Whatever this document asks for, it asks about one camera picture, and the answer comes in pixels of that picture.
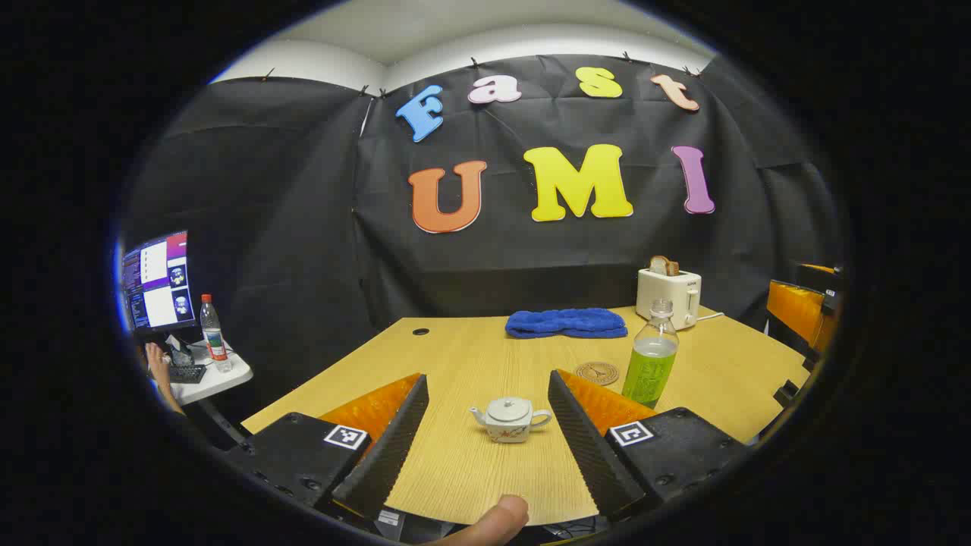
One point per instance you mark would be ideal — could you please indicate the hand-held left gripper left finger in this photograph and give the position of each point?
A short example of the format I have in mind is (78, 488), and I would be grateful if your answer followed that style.
(387, 455)

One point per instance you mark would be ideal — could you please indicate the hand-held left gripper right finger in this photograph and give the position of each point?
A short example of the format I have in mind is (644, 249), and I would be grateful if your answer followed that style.
(588, 455)

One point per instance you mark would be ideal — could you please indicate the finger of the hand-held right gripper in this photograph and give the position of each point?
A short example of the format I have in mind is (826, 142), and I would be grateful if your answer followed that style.
(796, 311)
(819, 277)

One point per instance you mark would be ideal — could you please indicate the white floral teacup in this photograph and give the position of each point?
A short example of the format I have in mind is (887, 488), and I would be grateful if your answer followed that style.
(510, 433)

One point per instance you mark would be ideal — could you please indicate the round wooden coaster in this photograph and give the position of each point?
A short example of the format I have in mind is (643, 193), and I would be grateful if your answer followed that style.
(595, 373)

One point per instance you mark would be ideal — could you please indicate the white teacup lid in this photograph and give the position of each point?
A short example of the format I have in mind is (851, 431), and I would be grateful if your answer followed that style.
(508, 409)

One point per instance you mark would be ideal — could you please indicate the green label water bottle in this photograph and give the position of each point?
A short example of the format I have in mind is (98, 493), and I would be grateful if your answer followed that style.
(648, 371)

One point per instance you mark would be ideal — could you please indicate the red cap water bottle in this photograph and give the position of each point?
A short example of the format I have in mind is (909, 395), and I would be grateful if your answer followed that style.
(215, 341)

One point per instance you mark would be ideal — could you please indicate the white toaster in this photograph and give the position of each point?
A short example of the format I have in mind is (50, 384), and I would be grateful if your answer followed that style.
(667, 299)

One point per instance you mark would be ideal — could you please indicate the blue towel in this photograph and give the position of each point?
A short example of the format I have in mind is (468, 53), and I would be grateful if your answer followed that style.
(565, 323)

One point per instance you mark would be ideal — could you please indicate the bread slice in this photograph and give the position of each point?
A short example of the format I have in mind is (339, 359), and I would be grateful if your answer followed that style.
(664, 265)

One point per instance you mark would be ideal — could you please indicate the white side table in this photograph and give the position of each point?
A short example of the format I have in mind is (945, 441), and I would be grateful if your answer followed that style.
(220, 379)

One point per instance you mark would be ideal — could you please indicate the black keyboard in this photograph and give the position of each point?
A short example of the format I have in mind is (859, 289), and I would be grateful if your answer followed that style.
(186, 373)

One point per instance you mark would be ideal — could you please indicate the computer monitor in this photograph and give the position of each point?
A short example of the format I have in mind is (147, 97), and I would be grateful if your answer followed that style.
(159, 280)

